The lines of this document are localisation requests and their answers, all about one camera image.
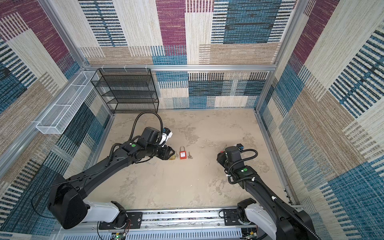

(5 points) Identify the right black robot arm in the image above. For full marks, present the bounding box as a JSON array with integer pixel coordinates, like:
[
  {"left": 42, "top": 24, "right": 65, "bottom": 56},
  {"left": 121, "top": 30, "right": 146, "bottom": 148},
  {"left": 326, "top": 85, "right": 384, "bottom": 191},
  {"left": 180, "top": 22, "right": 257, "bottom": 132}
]
[{"left": 217, "top": 144, "right": 320, "bottom": 240}]

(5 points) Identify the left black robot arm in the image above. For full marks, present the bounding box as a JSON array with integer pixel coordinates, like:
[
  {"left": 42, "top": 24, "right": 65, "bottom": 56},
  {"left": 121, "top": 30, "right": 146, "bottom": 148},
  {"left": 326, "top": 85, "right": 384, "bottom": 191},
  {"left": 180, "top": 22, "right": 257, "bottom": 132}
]
[{"left": 48, "top": 127, "right": 175, "bottom": 230}]

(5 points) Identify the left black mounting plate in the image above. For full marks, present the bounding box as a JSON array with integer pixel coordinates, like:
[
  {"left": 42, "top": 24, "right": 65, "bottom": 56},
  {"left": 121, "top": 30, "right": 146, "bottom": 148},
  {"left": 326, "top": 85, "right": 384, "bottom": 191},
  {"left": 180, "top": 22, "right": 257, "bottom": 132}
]
[{"left": 98, "top": 212, "right": 143, "bottom": 230}]

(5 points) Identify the black mounting plate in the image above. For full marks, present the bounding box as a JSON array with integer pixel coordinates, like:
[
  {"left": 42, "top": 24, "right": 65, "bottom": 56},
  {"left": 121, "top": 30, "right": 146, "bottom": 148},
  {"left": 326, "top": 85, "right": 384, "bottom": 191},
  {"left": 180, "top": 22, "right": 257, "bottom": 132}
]
[
  {"left": 98, "top": 212, "right": 143, "bottom": 230},
  {"left": 219, "top": 208, "right": 246, "bottom": 226}
]

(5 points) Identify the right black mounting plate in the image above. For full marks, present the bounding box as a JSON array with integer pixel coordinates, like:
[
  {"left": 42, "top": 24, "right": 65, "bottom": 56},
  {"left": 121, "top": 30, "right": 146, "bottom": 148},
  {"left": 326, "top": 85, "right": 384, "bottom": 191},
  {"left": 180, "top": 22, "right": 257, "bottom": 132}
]
[{"left": 219, "top": 208, "right": 246, "bottom": 226}]

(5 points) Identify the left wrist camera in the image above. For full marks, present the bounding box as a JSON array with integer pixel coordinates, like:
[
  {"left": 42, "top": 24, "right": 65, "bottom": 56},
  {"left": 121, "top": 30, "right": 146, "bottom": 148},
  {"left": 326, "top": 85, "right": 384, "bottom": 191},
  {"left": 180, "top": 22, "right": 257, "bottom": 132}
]
[{"left": 159, "top": 128, "right": 173, "bottom": 147}]

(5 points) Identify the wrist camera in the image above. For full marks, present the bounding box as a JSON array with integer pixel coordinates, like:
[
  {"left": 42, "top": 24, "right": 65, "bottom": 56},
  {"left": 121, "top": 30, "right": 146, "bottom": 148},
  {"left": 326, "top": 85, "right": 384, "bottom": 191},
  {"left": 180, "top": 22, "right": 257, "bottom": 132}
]
[
  {"left": 159, "top": 128, "right": 173, "bottom": 147},
  {"left": 236, "top": 144, "right": 244, "bottom": 152}
]

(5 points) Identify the left black cable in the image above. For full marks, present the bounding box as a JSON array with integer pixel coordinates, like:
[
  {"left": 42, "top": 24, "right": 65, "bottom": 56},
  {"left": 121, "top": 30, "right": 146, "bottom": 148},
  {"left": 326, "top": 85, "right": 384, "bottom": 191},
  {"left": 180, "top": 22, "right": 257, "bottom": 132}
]
[{"left": 128, "top": 110, "right": 165, "bottom": 142}]

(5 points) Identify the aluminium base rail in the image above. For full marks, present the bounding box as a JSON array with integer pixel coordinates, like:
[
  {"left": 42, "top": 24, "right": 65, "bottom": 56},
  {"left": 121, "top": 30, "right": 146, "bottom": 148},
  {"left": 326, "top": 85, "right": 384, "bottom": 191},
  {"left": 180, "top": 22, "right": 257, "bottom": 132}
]
[{"left": 50, "top": 206, "right": 310, "bottom": 240}]

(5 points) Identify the black wire shelf rack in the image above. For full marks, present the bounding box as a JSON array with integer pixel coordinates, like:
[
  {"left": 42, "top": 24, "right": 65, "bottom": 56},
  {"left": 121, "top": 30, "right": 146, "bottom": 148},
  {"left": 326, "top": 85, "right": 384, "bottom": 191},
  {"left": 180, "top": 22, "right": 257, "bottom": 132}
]
[{"left": 91, "top": 68, "right": 159, "bottom": 114}]

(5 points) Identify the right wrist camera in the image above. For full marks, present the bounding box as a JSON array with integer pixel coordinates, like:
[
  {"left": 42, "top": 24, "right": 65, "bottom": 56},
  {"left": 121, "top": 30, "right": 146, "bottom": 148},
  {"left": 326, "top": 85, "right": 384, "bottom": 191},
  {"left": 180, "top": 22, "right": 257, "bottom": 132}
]
[{"left": 236, "top": 144, "right": 244, "bottom": 152}]

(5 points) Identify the white wire mesh basket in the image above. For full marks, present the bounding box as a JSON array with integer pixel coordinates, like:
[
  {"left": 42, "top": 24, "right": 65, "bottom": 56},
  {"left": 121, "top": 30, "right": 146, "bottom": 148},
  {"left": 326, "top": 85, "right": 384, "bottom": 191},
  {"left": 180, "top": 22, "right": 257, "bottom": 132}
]
[{"left": 36, "top": 71, "right": 95, "bottom": 135}]

